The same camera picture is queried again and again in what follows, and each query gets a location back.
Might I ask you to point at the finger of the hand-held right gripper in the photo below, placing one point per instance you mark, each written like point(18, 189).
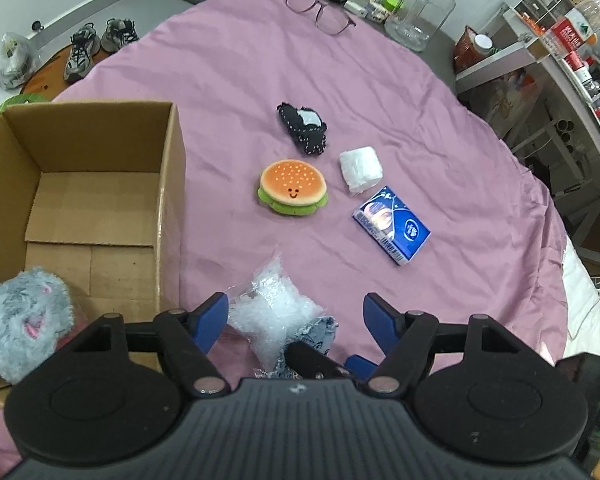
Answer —
point(310, 360)
point(360, 366)

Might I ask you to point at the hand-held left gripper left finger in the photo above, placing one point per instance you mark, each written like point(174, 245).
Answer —
point(212, 321)

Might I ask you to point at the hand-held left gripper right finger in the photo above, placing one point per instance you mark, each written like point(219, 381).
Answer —
point(380, 321)

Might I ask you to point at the blue denim pouch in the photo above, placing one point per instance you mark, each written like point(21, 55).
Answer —
point(322, 332)

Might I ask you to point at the clear bag of white stuffing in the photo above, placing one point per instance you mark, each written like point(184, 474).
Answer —
point(275, 310)

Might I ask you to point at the blue tissue packet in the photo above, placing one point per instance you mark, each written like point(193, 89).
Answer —
point(392, 225)

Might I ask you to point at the white plastic-wrapped roll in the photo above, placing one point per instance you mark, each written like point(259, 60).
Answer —
point(361, 167)

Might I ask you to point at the burger plush toy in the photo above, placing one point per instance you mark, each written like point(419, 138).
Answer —
point(292, 185)

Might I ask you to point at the fluffy light blue plush toy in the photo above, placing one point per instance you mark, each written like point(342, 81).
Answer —
point(15, 320)

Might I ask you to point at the brown cardboard box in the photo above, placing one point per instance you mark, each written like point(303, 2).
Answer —
point(80, 140)

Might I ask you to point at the white bedding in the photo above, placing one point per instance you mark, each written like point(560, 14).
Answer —
point(585, 290)

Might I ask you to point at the pink blanket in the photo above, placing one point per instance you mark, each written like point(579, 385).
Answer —
point(230, 85)

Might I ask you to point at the red bag with white-capped jar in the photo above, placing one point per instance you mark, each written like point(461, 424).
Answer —
point(467, 47)

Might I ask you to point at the brown orange floor mat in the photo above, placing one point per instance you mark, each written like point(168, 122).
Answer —
point(55, 80)

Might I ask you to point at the white desk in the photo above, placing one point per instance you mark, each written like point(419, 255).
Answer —
point(500, 57)

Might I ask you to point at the grey sneaker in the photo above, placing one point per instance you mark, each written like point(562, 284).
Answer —
point(119, 35)
point(80, 55)

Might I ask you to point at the purple-framed glasses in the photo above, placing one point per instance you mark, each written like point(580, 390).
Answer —
point(330, 20)

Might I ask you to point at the small white gadget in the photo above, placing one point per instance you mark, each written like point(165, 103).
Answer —
point(365, 10)

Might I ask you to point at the large clear plastic jar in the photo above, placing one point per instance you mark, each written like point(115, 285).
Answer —
point(420, 10)

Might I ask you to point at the small green container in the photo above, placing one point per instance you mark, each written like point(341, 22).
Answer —
point(392, 3)

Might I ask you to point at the red-capped bottle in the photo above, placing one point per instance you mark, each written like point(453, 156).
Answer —
point(577, 67)

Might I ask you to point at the filled clear plastic bag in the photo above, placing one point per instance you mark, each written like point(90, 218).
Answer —
point(17, 62)

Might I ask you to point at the black door stop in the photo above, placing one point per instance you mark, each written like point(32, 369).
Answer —
point(38, 25)

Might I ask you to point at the red-label water bottle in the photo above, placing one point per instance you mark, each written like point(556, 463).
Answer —
point(577, 22)

